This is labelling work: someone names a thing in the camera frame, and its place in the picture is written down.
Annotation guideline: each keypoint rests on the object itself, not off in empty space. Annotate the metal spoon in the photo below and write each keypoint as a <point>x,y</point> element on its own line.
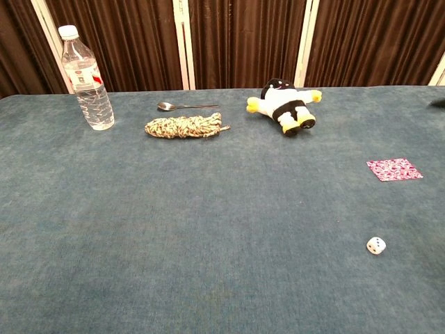
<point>166,106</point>

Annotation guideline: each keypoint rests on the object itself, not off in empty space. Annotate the small white die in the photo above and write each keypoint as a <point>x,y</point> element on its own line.
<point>376,246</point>

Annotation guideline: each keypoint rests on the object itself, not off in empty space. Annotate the blue felt table cover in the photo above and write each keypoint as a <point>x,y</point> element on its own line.
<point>194,222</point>

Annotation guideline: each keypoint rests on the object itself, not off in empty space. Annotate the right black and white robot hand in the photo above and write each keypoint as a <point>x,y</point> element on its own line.
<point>438,103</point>

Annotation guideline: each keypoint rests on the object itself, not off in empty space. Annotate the white partition frame post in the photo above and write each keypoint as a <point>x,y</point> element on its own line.
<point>48,38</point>
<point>306,41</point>
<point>183,45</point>
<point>438,74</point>

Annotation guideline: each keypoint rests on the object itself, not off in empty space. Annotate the black white yellow plush toy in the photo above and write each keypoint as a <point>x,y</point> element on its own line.
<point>281,104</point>

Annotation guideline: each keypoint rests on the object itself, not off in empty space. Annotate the brown pleated curtain panel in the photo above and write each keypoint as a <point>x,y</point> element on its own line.
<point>243,41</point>
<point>132,45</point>
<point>375,41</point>
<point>21,52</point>

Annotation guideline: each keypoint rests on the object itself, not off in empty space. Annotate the pink patterned square card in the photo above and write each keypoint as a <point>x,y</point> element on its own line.
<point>394,169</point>

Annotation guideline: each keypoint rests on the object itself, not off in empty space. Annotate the clear plastic water bottle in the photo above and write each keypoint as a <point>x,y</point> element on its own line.
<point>88,87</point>

